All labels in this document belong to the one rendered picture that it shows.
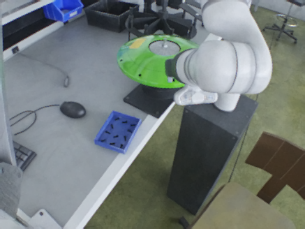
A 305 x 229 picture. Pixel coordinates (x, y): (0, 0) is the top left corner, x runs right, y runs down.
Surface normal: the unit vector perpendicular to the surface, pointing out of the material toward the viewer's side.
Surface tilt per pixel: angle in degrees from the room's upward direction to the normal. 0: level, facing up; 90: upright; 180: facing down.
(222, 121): 0
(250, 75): 68
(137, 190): 0
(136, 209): 0
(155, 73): 23
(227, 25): 116
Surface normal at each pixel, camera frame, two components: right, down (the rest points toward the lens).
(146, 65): -0.12, -0.47
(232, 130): 0.04, -0.69
